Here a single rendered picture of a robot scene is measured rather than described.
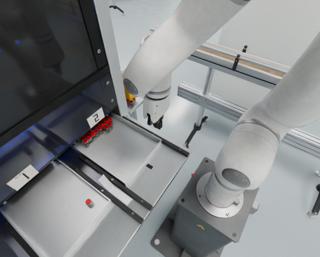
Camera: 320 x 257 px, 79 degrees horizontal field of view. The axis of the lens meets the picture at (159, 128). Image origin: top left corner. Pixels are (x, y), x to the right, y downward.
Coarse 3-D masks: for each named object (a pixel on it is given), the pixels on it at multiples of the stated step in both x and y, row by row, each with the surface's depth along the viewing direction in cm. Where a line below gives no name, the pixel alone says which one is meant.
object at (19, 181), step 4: (28, 168) 67; (32, 168) 68; (20, 172) 65; (24, 172) 66; (28, 172) 68; (32, 172) 69; (36, 172) 71; (16, 176) 65; (20, 176) 66; (24, 176) 67; (28, 176) 68; (32, 176) 70; (12, 180) 64; (16, 180) 65; (20, 180) 66; (24, 180) 68; (28, 180) 69; (8, 184) 63; (12, 184) 65; (16, 184) 66; (20, 184) 67; (24, 184) 69; (16, 188) 67
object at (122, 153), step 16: (112, 112) 101; (128, 128) 99; (80, 144) 93; (96, 144) 93; (112, 144) 93; (128, 144) 93; (144, 144) 93; (160, 144) 92; (96, 160) 87; (112, 160) 87; (128, 160) 87; (144, 160) 84; (112, 176) 82; (128, 176) 82
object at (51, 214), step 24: (48, 168) 85; (24, 192) 78; (48, 192) 78; (72, 192) 78; (96, 192) 78; (24, 216) 72; (48, 216) 72; (72, 216) 72; (96, 216) 69; (48, 240) 67; (72, 240) 67
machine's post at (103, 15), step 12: (96, 0) 60; (96, 12) 62; (108, 12) 66; (108, 24) 68; (108, 36) 70; (108, 48) 73; (108, 60) 76; (120, 72) 85; (120, 84) 88; (120, 96) 93; (120, 108) 97
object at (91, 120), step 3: (96, 111) 83; (99, 111) 84; (102, 111) 86; (93, 114) 82; (99, 114) 85; (102, 114) 87; (90, 117) 82; (93, 117) 83; (99, 117) 86; (102, 117) 88; (87, 120) 81; (90, 120) 82; (93, 120) 84; (99, 120) 87; (90, 123) 83; (93, 123) 85; (90, 126) 84
